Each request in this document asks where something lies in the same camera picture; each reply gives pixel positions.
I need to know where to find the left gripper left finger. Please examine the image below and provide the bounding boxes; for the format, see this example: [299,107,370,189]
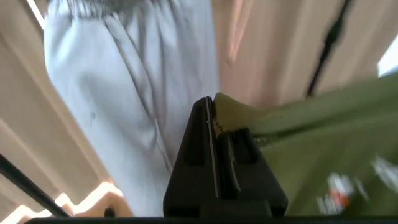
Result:
[163,96,221,218]

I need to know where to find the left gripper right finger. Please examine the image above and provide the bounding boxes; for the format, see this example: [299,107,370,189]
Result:
[217,128,289,218]

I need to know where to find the green garment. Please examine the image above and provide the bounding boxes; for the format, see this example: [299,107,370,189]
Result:
[213,73,398,217]

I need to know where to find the pale grey shorts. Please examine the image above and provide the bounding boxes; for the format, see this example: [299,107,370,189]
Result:
[42,0,220,218]

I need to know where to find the black clothes rack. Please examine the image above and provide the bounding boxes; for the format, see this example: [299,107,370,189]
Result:
[0,0,354,218]

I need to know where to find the beige curtain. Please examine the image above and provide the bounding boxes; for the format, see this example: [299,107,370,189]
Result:
[0,0,398,218]

